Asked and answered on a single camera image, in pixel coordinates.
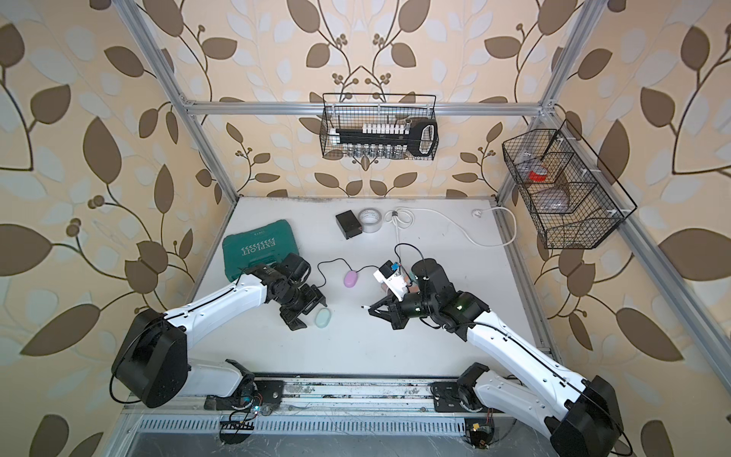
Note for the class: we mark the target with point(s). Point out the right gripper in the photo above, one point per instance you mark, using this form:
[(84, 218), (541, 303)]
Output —
[(398, 320)]

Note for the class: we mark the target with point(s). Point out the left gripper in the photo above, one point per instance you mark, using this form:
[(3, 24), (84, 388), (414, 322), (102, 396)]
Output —
[(315, 297)]

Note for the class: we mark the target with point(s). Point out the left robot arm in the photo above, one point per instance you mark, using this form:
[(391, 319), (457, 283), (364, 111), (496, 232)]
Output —
[(154, 361)]

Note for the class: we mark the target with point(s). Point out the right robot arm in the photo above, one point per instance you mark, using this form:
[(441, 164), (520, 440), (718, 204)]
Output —
[(579, 417)]

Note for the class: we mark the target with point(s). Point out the mint earbud case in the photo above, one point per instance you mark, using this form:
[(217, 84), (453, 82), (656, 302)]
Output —
[(323, 318)]

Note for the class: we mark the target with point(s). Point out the green tool case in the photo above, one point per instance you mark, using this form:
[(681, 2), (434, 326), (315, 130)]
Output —
[(266, 245)]

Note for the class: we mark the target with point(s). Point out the black box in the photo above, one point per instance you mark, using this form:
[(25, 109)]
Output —
[(349, 224)]

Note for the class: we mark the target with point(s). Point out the clear tape roll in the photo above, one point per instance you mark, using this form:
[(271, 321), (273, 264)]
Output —
[(371, 220)]

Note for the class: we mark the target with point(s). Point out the black white tool set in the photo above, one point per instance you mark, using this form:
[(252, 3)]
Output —
[(418, 138)]

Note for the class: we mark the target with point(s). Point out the red white item in basket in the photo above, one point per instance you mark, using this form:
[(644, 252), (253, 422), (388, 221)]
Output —
[(535, 172)]

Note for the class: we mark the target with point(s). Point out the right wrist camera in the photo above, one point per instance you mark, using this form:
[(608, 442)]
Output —
[(392, 276)]

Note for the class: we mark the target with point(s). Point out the back wire basket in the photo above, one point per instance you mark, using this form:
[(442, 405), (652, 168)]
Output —
[(346, 110)]

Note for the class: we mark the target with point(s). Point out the wire basket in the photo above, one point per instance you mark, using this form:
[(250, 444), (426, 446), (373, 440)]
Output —
[(582, 201), (346, 110)]

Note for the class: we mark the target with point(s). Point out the right wire basket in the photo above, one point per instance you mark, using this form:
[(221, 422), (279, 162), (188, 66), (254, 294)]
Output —
[(582, 201)]

